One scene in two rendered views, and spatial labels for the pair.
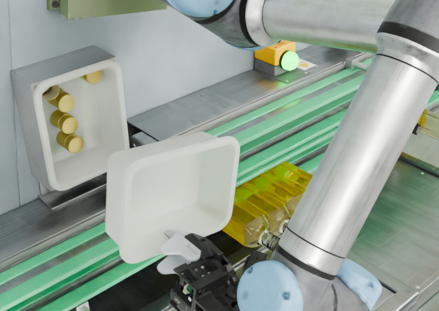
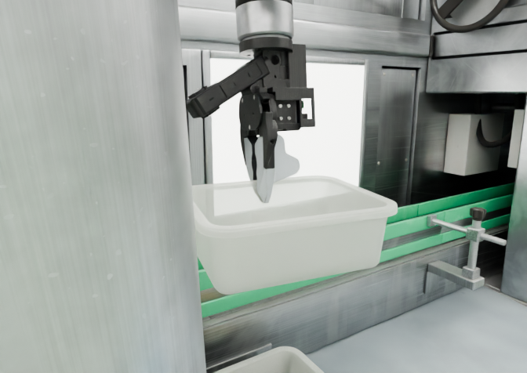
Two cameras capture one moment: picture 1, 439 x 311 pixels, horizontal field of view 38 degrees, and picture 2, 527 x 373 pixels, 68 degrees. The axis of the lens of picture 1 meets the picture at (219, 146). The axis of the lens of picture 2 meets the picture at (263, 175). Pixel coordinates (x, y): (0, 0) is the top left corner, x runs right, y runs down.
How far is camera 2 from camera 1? 93 cm
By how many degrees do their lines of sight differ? 74
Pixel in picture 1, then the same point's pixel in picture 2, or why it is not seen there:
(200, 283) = (305, 93)
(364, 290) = not seen: outside the picture
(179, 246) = (280, 161)
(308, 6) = (197, 334)
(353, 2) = (147, 99)
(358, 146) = not seen: outside the picture
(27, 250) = (309, 291)
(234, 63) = not seen: outside the picture
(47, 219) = (281, 328)
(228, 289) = (270, 80)
